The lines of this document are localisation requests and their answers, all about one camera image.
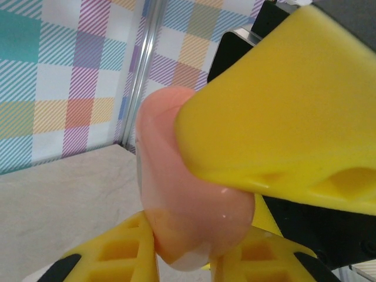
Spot pink earbud charging case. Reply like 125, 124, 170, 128
135, 87, 255, 271

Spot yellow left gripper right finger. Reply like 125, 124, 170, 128
210, 193, 334, 282

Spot aluminium frame post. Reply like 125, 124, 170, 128
122, 0, 170, 153

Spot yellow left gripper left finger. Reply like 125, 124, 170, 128
39, 210, 162, 282

